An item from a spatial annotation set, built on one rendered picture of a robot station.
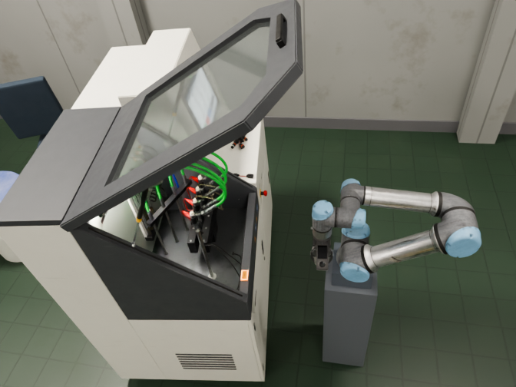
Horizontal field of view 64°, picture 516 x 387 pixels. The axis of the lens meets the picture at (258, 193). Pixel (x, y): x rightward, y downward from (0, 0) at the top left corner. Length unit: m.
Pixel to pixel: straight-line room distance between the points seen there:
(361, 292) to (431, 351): 0.94
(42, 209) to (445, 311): 2.39
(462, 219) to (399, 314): 1.40
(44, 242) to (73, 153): 0.38
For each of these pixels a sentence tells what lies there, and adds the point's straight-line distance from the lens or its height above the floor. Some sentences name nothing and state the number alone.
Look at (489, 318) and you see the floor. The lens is 3.05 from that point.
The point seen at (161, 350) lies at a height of 0.47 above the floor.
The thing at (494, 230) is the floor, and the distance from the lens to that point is 3.50.
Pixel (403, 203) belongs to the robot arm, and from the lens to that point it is 1.64.
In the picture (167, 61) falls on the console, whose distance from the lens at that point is 2.23.
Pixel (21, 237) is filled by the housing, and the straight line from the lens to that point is 1.74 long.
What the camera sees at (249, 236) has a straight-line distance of 2.01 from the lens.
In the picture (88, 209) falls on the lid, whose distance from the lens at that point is 1.45.
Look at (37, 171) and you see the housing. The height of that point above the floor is 1.50.
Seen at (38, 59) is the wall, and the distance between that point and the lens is 4.91.
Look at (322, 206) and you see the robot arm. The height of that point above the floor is 1.39.
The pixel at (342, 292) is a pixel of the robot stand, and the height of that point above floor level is 0.79.
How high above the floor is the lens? 2.50
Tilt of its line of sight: 45 degrees down
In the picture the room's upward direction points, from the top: 8 degrees counter-clockwise
